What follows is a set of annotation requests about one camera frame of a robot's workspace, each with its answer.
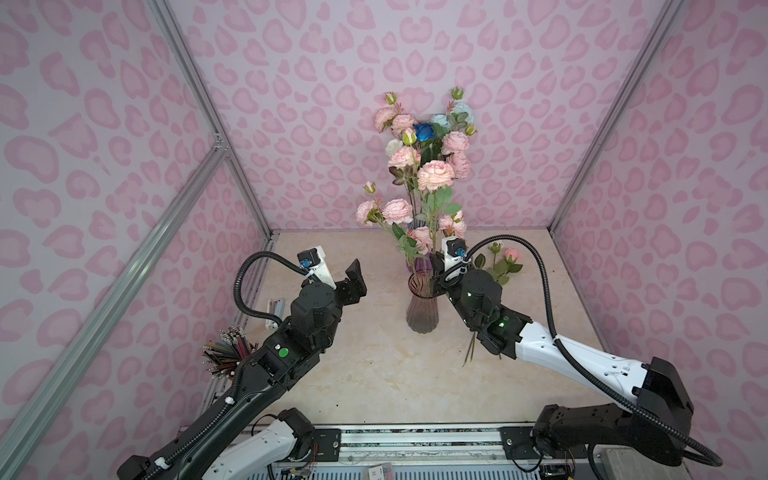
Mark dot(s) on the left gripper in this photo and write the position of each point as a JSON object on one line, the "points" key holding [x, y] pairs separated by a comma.
{"points": [[351, 295]]}

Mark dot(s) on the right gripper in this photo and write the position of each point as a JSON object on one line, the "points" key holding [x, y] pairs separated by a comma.
{"points": [[439, 274]]}

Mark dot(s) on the purple gradient glass vase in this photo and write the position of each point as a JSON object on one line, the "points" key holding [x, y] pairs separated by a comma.
{"points": [[420, 265]]}

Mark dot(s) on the dark red glass vase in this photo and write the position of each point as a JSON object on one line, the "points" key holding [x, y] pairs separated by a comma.
{"points": [[422, 314]]}

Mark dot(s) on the pink peony stem pile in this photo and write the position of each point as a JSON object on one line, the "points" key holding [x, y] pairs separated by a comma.
{"points": [[427, 179]]}

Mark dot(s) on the white rose stem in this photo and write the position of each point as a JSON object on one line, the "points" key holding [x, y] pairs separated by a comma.
{"points": [[393, 146]]}

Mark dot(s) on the pink peony stem with bud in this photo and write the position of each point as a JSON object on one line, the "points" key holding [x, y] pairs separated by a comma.
{"points": [[454, 149]]}

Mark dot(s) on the light blue rose stem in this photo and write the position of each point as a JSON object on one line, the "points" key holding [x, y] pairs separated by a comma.
{"points": [[458, 117]]}

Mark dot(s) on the pink peony stem two blooms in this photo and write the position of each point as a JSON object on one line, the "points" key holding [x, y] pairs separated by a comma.
{"points": [[429, 240]]}

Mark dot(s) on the pink peony stem with leaves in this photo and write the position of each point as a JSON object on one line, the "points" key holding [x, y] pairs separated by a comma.
{"points": [[393, 217]]}

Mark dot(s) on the large pink peony stem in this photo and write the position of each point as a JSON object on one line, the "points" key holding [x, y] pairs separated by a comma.
{"points": [[392, 116]]}

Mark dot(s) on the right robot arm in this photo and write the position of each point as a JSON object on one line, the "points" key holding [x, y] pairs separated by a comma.
{"points": [[647, 401]]}

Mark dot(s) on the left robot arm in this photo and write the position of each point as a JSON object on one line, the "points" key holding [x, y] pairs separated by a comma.
{"points": [[261, 378]]}

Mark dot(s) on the red pen holder cup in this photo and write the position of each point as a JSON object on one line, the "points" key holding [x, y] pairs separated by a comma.
{"points": [[223, 356]]}

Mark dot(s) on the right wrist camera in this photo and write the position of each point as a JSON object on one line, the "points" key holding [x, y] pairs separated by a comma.
{"points": [[454, 250]]}

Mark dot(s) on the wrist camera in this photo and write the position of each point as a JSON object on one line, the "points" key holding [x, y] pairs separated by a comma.
{"points": [[313, 260], [454, 250]]}

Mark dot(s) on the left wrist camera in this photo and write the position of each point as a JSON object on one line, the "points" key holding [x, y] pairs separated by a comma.
{"points": [[313, 260]]}

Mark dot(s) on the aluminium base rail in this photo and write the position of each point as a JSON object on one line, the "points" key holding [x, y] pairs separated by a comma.
{"points": [[456, 451]]}

